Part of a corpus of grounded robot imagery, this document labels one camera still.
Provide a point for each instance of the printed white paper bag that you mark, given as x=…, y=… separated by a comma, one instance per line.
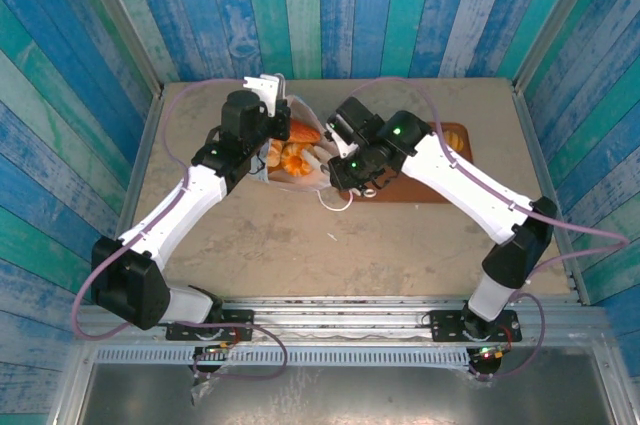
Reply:
x=300, y=184

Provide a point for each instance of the striped orange fake bread roll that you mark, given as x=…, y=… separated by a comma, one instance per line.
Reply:
x=456, y=141

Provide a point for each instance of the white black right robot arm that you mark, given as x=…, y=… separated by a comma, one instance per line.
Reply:
x=465, y=185

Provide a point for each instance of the brown plastic tray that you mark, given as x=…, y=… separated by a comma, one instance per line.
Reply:
x=415, y=190

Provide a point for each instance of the grey metal sheet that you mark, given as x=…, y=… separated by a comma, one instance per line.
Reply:
x=350, y=395

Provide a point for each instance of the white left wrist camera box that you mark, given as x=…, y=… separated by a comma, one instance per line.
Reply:
x=265, y=90

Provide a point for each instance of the aluminium table edge rail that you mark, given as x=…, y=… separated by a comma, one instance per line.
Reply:
x=536, y=145
x=135, y=170

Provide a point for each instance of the aluminium mounting rail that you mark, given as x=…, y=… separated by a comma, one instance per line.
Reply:
x=340, y=320

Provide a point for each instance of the aluminium frame post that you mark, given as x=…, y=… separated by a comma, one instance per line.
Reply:
x=121, y=20
x=556, y=20

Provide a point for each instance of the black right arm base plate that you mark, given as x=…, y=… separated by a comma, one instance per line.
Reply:
x=445, y=327

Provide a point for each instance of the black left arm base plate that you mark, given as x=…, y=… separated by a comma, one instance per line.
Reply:
x=235, y=327

